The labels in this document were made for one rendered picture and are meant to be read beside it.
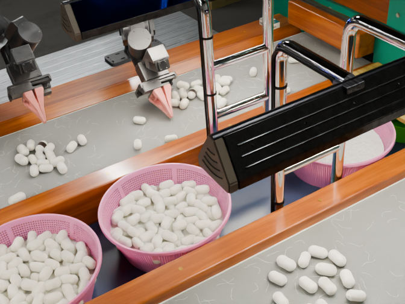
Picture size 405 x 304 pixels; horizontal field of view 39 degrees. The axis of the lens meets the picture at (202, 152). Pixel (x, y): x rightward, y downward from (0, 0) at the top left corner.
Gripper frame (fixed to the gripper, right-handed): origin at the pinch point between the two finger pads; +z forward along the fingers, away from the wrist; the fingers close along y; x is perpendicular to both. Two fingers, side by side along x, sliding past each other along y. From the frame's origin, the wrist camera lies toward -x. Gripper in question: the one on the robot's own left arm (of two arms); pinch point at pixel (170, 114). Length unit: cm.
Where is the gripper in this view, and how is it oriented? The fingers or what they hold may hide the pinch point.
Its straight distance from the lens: 142.9
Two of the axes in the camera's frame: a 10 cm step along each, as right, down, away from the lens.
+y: 8.6, -3.6, 3.7
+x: -2.8, 3.0, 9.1
